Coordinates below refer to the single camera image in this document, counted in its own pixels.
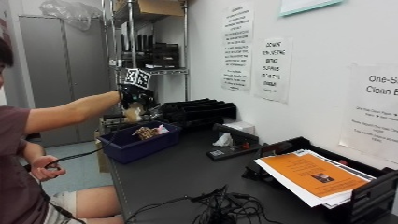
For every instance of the short white wall notice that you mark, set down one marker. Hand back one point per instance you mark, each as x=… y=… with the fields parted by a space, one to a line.
x=273 y=69

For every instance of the black stacked paper trays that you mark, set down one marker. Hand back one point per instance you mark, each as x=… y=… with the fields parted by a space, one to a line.
x=199 y=111

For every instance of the tan soft toy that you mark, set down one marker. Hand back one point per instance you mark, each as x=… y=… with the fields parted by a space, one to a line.
x=133 y=114

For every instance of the white marker cube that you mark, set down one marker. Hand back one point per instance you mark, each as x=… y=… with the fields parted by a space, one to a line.
x=137 y=77

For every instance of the white tissue box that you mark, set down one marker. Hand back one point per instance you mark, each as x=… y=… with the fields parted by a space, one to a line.
x=240 y=127

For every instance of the blue plastic bin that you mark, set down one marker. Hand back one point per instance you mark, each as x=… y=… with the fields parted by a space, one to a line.
x=136 y=143

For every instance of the large white wall notice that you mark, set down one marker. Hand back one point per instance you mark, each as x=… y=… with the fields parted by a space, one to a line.
x=373 y=112

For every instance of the black organizers on shelf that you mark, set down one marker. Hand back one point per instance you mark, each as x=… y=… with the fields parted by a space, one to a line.
x=152 y=56

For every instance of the the person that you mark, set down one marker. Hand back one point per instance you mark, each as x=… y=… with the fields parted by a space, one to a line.
x=24 y=174

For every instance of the grey metal cabinet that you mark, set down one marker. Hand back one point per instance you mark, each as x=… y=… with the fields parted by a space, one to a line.
x=61 y=77

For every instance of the tall white wall notice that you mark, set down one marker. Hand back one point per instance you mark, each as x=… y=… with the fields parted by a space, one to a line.
x=237 y=46

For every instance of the teal framed whiteboard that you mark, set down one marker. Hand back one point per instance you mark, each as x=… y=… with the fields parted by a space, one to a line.
x=308 y=5

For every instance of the black paper tray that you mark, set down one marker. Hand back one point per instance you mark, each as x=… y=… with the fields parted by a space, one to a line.
x=365 y=193

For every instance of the cardboard box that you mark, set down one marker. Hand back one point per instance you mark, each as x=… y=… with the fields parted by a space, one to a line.
x=155 y=7

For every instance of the pink soft toy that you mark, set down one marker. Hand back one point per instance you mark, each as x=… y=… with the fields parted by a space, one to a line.
x=163 y=129

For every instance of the stack of white papers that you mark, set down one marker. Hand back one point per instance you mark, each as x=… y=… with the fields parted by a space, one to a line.
x=290 y=183

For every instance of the spotted brown soft toy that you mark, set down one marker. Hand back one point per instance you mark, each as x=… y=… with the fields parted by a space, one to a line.
x=145 y=132

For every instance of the orange paper sheet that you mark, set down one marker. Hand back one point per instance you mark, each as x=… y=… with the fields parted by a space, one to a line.
x=314 y=173

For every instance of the clear plastic bag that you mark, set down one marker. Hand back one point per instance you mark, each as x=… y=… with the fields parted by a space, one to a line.
x=71 y=11

